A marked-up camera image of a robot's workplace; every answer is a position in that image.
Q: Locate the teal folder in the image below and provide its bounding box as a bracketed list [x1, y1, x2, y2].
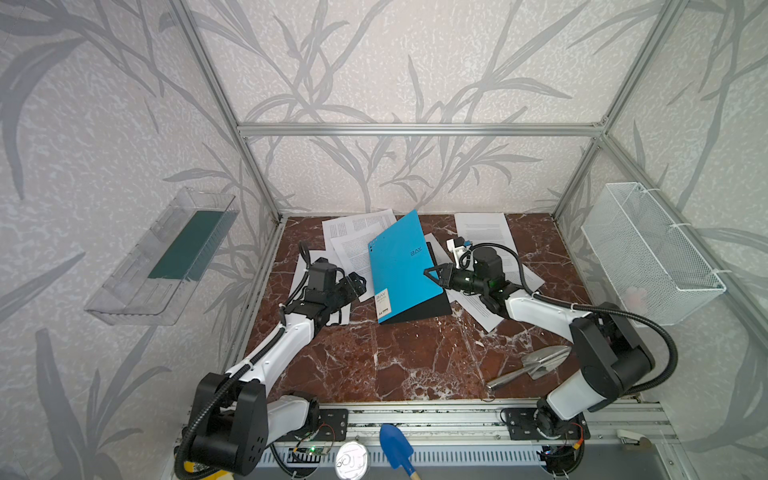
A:
[368, 211, 451, 324]

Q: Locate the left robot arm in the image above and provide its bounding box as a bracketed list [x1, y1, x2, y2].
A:
[174, 257, 367, 479]

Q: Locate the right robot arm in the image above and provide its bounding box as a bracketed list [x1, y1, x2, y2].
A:
[424, 242, 679, 439]

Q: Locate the green circuit board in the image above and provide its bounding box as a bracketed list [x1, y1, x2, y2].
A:
[287, 443, 333, 466]

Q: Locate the blue trowel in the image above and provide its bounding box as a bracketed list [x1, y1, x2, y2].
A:
[379, 423, 421, 480]

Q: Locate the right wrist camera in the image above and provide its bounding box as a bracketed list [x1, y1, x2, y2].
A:
[446, 237, 472, 269]

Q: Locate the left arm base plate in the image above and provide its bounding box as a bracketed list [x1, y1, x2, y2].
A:
[308, 408, 350, 443]

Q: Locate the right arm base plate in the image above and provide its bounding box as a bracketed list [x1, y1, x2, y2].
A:
[500, 407, 591, 442]

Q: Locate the white wire basket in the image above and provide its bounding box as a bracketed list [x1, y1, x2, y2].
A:
[582, 182, 726, 326]

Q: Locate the clear plastic wall tray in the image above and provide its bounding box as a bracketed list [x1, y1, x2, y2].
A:
[85, 187, 240, 326]

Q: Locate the aluminium frame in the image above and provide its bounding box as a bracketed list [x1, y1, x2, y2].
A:
[179, 1, 767, 469]

